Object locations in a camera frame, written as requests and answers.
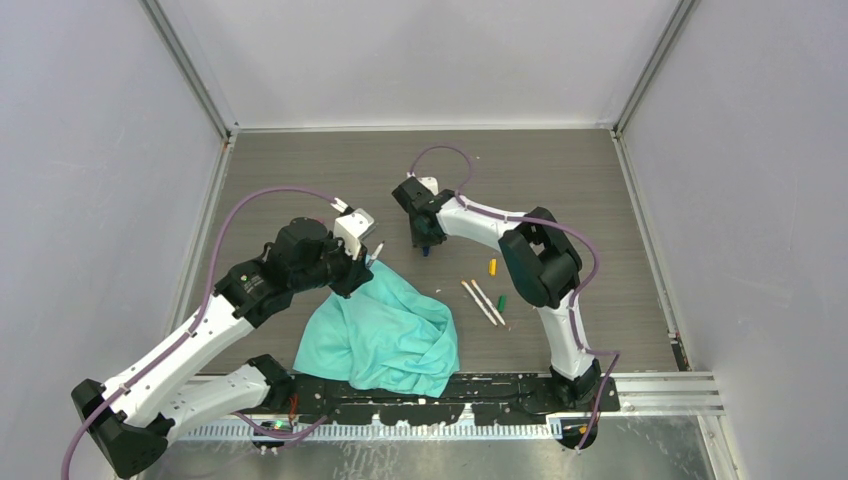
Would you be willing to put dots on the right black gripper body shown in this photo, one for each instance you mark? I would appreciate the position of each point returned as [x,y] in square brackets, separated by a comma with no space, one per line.
[418,238]

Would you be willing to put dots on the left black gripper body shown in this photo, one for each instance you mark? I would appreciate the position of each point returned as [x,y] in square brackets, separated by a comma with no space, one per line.
[343,269]

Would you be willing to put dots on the black-tipped white pen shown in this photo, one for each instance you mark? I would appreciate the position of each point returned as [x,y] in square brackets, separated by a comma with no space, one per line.
[375,254]

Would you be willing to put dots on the orange-tipped white pen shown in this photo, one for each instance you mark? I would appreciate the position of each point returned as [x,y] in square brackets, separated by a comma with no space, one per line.
[480,304]

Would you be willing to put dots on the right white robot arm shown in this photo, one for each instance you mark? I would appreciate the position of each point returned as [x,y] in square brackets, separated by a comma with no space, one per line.
[541,261]

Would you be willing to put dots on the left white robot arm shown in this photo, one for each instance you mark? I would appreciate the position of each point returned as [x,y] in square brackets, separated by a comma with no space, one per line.
[134,416]

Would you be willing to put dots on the yellow-tipped white pen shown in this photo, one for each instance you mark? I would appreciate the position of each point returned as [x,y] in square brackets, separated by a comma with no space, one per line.
[487,301]

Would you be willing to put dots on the teal cloth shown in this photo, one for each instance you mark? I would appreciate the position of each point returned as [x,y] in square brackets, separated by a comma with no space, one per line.
[386,335]

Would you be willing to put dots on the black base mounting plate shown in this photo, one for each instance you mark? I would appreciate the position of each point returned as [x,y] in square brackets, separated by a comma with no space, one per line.
[505,399]

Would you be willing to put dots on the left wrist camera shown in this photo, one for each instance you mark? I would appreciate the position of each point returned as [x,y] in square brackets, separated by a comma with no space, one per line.
[353,227]

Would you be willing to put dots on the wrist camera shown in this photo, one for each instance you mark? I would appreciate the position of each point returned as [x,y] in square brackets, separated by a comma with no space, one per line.
[430,183]
[353,227]

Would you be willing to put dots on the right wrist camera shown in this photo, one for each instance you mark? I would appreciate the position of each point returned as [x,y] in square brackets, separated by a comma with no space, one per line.
[430,183]

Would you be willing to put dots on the slotted aluminium rail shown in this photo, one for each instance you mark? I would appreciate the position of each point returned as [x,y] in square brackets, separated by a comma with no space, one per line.
[465,429]

